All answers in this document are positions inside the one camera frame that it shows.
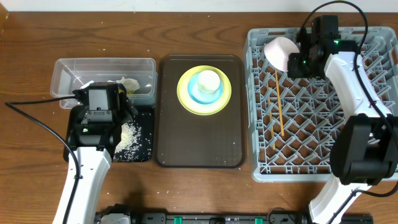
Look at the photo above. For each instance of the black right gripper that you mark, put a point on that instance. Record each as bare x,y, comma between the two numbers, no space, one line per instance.
293,70

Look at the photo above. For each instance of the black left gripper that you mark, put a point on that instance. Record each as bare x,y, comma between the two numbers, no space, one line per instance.
128,111

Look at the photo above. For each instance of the white tissue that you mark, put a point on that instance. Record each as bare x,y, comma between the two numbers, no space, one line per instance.
129,84

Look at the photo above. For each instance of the white bowl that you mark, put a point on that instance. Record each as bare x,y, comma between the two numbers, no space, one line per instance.
277,52

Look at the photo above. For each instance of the yellow plate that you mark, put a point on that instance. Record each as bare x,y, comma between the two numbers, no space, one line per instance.
200,109

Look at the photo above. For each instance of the light blue small plate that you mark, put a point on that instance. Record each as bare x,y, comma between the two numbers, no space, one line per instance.
200,96

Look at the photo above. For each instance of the white paper cup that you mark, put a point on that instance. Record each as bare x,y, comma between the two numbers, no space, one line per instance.
208,81

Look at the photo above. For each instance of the green snack wrapper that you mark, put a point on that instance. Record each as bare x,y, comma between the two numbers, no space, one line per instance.
130,92

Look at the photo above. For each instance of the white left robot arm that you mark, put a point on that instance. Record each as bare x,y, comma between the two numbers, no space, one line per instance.
87,168

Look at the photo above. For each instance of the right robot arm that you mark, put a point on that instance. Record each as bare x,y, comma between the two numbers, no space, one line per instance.
365,151

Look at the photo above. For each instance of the clear plastic waste bin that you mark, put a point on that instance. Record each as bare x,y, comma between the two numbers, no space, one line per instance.
74,73

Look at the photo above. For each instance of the grey dishwasher rack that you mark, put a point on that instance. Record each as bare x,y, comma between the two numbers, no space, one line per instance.
312,114

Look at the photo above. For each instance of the black rectangular tray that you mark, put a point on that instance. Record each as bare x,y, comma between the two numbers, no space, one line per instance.
145,116

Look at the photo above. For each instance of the spilled rice grains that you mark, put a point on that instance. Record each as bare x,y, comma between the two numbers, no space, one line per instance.
135,145

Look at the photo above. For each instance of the dark brown serving tray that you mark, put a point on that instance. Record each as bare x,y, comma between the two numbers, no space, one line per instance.
187,140

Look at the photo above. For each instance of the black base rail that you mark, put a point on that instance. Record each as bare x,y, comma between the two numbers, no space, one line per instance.
120,214

